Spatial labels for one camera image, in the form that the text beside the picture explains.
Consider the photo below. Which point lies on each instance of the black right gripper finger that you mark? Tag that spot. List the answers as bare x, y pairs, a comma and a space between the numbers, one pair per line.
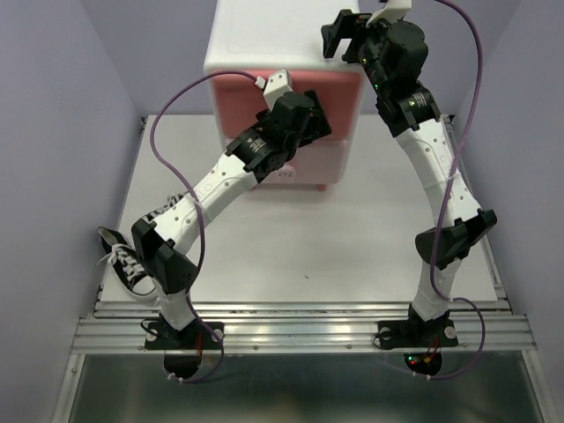
336, 48
343, 27

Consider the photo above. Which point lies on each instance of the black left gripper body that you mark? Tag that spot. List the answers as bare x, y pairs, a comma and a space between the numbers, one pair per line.
314, 126

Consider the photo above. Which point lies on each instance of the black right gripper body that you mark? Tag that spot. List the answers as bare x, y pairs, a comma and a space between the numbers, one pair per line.
365, 46

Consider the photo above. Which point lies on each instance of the pink-front drawer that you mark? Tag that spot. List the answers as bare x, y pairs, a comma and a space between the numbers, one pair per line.
237, 101

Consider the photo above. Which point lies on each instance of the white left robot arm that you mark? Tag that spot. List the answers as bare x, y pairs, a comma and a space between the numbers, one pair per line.
162, 244

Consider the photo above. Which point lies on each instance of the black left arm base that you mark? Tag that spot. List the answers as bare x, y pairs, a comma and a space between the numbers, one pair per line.
191, 355

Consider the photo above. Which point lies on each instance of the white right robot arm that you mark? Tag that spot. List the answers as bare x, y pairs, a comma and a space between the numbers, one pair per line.
415, 122

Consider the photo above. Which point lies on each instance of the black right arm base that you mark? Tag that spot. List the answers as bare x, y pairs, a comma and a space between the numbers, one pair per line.
421, 343

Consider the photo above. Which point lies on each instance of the white shoe cabinet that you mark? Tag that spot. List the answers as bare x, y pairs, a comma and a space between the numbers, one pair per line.
274, 35

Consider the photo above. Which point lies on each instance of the black sneaker near cabinet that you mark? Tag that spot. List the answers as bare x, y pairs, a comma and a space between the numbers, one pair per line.
170, 203

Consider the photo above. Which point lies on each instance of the pale pink lower drawer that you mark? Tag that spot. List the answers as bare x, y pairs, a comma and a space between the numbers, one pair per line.
319, 164

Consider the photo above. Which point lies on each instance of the white bunny drawer knob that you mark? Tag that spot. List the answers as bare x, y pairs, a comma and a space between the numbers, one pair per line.
285, 175

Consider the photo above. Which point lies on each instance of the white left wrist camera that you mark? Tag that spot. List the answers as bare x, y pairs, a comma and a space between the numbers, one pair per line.
274, 86

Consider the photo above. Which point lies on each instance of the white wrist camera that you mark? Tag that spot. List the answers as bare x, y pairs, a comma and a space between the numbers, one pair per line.
391, 12
274, 86

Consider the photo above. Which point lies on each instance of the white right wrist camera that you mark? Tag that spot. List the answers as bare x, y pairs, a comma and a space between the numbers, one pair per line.
391, 12

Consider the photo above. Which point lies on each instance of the black sneaker near rail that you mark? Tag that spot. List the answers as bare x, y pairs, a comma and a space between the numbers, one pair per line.
123, 258

